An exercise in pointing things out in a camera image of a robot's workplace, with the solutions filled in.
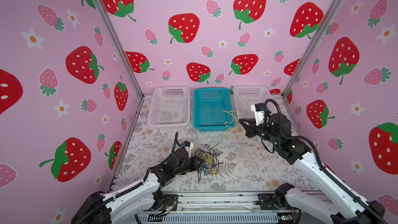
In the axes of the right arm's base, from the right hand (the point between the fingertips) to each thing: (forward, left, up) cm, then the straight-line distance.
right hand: (239, 119), depth 71 cm
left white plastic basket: (+27, +47, -27) cm, 61 cm away
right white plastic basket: (+43, -9, -26) cm, 51 cm away
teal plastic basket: (+29, +14, -28) cm, 43 cm away
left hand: (-14, +15, -20) cm, 28 cm away
